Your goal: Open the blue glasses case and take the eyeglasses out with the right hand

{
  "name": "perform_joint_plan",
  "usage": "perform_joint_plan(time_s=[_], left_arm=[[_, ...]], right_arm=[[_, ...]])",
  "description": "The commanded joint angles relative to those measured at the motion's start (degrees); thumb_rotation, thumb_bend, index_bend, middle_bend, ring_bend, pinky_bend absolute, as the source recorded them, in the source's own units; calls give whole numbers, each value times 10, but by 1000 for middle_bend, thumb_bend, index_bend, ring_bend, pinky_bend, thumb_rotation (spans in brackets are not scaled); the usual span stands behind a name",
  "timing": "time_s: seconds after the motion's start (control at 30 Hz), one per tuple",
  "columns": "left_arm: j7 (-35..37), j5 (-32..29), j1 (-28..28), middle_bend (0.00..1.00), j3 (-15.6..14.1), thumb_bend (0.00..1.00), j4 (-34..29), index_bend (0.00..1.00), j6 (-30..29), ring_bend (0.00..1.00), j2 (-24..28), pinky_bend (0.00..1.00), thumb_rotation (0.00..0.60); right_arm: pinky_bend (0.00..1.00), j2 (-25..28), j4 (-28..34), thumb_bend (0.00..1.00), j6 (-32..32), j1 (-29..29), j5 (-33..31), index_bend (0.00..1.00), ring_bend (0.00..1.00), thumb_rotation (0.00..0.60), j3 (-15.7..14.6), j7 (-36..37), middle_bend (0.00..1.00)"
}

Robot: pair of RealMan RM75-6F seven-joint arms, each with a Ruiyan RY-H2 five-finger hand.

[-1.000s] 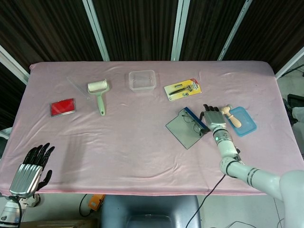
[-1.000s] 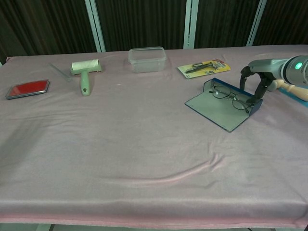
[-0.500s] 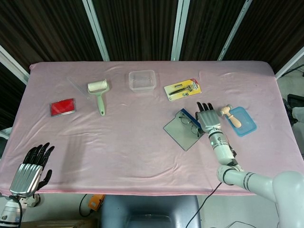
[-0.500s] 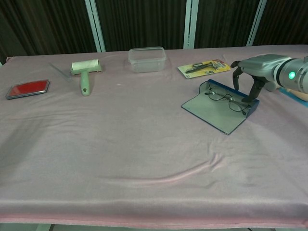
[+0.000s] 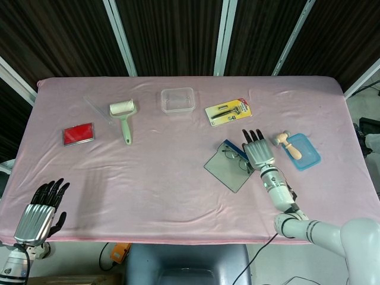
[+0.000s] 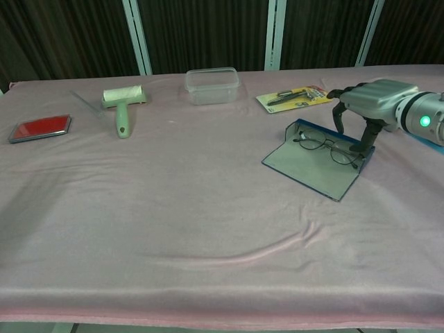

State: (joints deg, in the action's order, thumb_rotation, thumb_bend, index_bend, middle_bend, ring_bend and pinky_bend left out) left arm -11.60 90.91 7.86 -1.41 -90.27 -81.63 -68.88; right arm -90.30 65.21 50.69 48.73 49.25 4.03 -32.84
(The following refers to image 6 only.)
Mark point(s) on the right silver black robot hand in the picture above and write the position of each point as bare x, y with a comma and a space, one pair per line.
376, 100

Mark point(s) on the thin-framed eyeglasses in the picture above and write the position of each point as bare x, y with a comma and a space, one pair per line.
314, 139

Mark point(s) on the blue printed glasses case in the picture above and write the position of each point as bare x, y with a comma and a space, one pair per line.
308, 173

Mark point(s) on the blue tray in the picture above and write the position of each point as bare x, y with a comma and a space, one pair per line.
435, 147

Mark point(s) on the yellow razor blister pack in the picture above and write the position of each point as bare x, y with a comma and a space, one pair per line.
295, 100

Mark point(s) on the dark slatted partition panel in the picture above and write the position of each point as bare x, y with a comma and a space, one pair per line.
208, 31
62, 34
322, 31
412, 27

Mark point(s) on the clear plastic container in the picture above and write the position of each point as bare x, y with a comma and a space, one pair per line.
212, 86

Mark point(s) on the pink tablecloth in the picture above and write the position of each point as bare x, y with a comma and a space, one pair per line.
173, 208

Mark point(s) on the green lint roller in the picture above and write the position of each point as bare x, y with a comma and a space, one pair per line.
122, 114

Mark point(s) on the red ink pad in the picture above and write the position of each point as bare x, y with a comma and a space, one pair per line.
41, 127

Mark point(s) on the pale metal frame post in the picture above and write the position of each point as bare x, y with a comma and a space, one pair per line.
137, 34
275, 34
369, 34

